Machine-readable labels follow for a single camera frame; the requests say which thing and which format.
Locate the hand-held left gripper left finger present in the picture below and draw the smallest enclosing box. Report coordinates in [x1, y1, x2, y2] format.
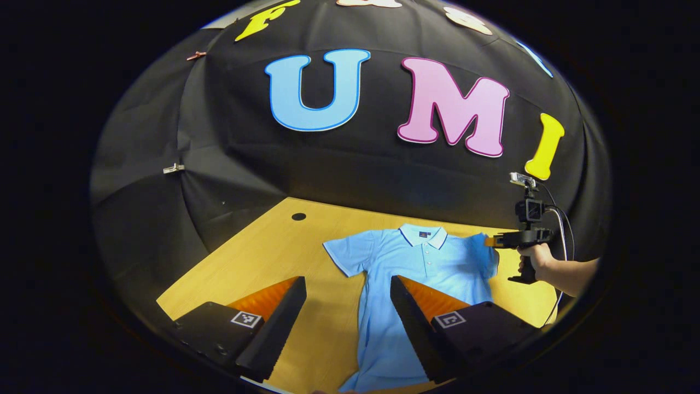
[173, 276, 308, 384]

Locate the black backdrop cloth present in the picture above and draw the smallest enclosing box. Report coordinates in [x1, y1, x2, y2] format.
[90, 0, 612, 310]

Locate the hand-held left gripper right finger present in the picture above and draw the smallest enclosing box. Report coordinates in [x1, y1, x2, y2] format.
[389, 275, 542, 385]

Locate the light blue T-shirt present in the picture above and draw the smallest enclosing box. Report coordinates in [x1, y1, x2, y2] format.
[323, 223, 500, 393]

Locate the thin gripper cable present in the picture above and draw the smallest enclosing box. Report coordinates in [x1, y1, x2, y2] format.
[538, 183, 576, 328]

